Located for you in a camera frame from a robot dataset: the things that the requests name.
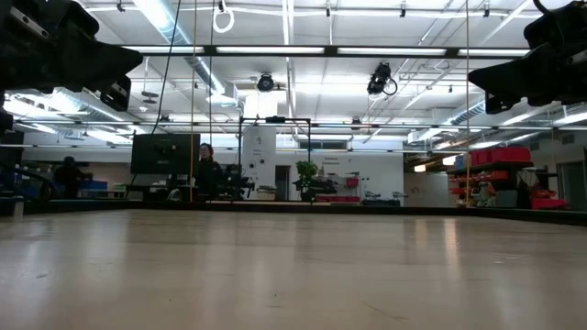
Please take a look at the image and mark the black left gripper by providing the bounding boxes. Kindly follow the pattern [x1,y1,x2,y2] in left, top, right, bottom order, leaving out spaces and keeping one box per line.
[0,0,144,113]

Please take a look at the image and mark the large red storage bins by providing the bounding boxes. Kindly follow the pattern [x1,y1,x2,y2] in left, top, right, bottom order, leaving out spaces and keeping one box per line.
[470,146,532,167]

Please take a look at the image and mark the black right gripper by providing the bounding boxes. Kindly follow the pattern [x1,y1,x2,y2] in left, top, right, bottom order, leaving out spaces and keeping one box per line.
[468,0,587,116]

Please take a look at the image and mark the row of red bins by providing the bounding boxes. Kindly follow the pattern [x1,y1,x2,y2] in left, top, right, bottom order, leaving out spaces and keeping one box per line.
[315,195,361,204]

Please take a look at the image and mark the black drop cable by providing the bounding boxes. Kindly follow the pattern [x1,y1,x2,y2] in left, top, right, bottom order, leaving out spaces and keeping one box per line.
[150,0,183,137]

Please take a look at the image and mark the neighbouring station black frame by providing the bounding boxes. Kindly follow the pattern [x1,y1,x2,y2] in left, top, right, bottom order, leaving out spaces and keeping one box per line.
[237,116,313,203]

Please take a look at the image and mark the tall green potted plant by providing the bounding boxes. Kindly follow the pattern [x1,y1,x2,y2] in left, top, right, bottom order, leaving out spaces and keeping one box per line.
[293,159,320,203]

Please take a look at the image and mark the white pillar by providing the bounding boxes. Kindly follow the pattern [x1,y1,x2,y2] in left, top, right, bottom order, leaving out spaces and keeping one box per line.
[241,93,279,202]

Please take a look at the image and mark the black monitor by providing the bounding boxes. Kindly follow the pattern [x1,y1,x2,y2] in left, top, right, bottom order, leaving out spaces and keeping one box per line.
[129,133,202,176]

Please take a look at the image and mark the yellow cord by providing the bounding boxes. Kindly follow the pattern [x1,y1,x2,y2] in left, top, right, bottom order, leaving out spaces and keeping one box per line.
[190,0,198,204]

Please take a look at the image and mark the black rig crossbar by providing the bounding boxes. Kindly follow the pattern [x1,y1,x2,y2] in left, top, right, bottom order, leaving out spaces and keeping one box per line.
[121,44,533,59]

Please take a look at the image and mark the black box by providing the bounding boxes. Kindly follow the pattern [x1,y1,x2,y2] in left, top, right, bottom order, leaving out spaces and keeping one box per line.
[0,131,25,165]

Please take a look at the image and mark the silver ventilation duct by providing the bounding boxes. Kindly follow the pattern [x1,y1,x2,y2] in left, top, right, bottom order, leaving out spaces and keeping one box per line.
[4,89,125,123]
[451,93,587,127]
[135,0,239,106]

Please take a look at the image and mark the thin black cord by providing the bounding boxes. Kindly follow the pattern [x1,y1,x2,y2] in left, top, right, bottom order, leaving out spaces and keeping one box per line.
[208,0,215,148]

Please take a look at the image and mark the black aluminium table frame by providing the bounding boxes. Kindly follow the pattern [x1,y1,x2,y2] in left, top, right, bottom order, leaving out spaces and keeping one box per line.
[0,196,587,226]

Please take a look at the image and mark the dark door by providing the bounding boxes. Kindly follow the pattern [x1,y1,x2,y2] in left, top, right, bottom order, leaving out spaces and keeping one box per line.
[274,164,291,202]

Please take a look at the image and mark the white cable loop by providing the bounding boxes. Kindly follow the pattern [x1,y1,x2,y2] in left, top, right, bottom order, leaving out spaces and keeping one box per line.
[212,0,236,34]

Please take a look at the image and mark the black storage shelf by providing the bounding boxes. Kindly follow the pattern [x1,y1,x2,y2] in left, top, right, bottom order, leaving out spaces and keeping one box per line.
[447,160,536,210]

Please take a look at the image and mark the person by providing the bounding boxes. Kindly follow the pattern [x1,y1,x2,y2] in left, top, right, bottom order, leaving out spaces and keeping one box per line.
[52,156,94,199]
[194,142,226,199]

